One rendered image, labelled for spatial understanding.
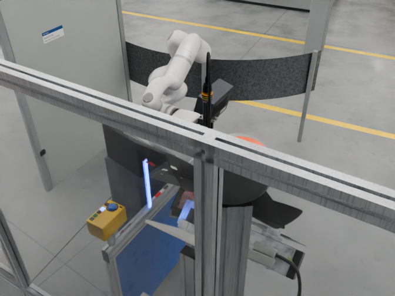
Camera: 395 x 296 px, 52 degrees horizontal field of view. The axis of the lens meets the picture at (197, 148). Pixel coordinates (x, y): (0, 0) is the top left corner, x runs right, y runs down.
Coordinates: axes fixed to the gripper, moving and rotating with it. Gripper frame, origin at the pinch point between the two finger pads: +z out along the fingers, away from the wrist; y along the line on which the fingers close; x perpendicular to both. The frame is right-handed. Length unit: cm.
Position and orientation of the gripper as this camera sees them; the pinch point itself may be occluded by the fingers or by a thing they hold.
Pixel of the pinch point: (206, 126)
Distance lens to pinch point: 167.6
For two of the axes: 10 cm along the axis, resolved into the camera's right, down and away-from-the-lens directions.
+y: -5.2, 5.2, -6.8
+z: 8.6, 3.0, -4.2
